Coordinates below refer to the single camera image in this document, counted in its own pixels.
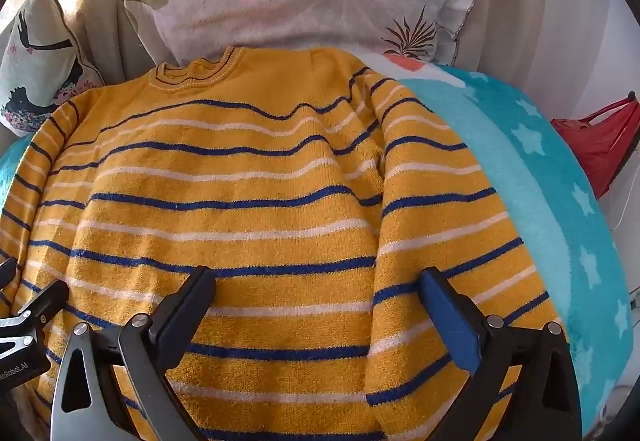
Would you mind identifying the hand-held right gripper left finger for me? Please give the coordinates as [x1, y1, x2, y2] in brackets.
[50, 265, 217, 441]

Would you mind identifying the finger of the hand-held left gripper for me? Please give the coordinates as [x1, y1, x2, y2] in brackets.
[0, 258, 19, 293]
[9, 279, 69, 323]

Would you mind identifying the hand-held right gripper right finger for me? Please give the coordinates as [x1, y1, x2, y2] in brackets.
[419, 267, 584, 441]

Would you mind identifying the yellow striped towel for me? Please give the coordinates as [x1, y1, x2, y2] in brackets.
[0, 46, 568, 441]

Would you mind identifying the teal printed fleece blanket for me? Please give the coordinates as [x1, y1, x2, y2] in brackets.
[0, 55, 635, 439]

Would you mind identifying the bird print cushion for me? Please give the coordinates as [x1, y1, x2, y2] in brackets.
[0, 0, 105, 138]

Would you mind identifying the red cloth at bed edge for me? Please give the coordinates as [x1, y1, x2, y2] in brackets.
[550, 91, 640, 201]

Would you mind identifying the beige curtain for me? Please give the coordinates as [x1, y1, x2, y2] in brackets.
[10, 0, 166, 84]

